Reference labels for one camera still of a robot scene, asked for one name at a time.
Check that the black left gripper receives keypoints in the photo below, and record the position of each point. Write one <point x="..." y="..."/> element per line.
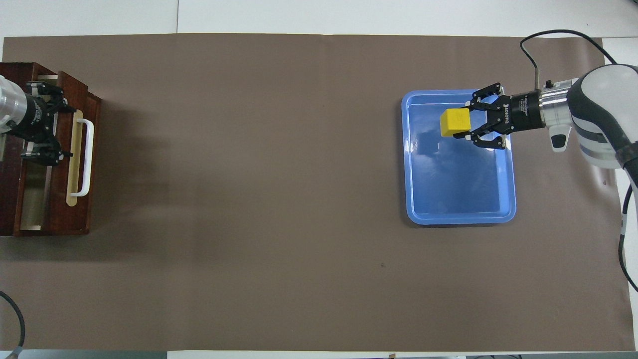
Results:
<point x="37" y="119"/>

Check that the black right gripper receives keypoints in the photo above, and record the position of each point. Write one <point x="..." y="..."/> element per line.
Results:
<point x="521" y="112"/>

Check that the yellow cube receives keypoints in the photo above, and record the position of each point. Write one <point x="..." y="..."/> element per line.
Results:
<point x="454" y="122"/>

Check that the wooden drawer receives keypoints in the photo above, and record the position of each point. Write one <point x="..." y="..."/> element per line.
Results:
<point x="94" y="209"/>

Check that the blue plastic tray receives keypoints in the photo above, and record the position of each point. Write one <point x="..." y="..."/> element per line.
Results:
<point x="458" y="189"/>

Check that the dark wooden cabinet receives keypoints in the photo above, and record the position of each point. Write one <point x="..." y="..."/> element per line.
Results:
<point x="10" y="199"/>

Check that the brown table mat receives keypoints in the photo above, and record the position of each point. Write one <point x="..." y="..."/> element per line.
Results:
<point x="249" y="249"/>

